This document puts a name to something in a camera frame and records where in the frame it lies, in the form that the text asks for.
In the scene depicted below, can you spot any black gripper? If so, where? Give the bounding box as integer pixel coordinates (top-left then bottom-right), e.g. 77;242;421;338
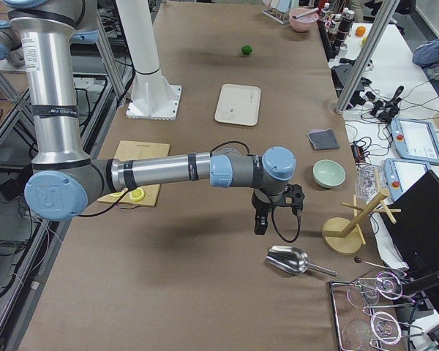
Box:
252;189;277;235

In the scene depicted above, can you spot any green lime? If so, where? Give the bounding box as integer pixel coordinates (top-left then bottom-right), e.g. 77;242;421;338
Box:
241;45;253;56

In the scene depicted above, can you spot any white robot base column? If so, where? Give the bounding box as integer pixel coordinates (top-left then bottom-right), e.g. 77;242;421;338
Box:
116;0;182;121

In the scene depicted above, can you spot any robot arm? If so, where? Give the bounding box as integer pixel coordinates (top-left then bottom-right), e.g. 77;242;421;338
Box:
7;1;304;235

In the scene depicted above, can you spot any white rabbit tray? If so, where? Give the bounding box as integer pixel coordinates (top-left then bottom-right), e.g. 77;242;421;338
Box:
214;83;261;127

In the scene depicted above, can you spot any metal scoop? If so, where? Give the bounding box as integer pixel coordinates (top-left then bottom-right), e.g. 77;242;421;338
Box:
266;246;337;276

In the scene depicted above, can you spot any mint green bowl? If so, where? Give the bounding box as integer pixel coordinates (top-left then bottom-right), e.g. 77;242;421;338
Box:
312;159;346;189

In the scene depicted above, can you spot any wooden mug tree stand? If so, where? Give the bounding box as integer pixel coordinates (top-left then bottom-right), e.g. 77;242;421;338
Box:
321;188;402;255

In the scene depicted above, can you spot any grey folded cloth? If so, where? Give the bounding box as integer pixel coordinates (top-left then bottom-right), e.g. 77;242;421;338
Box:
307;129;339;151

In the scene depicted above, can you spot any clear plastic box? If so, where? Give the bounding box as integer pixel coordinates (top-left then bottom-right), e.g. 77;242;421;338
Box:
355;165;385;202

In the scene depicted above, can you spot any lemon slice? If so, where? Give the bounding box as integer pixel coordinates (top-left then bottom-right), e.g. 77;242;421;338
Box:
109;192;124;198
129;187;146;203

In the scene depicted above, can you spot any blue teach pendant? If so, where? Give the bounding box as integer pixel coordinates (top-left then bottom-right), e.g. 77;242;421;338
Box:
383;158;431;202
390;118;439;165

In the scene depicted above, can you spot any wooden cutting board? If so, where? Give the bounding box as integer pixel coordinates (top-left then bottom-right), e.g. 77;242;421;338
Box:
114;140;170;209

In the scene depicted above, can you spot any black monitor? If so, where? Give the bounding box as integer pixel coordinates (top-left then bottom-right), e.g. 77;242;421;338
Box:
387;170;439;273

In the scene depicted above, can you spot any pink bowl with ice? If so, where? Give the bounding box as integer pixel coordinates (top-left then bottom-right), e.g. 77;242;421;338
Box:
289;7;319;33

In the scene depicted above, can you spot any orange fruit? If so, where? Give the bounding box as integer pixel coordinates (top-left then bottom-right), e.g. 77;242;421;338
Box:
355;26;366;37

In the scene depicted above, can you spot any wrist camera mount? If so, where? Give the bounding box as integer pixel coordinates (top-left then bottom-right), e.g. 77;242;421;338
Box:
284;184;305;210

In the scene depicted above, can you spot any black wire glass rack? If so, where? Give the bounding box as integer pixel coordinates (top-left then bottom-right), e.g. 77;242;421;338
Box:
329;271;426;350

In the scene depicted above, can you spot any aluminium frame post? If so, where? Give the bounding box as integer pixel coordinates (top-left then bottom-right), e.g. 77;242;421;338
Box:
334;0;399;114

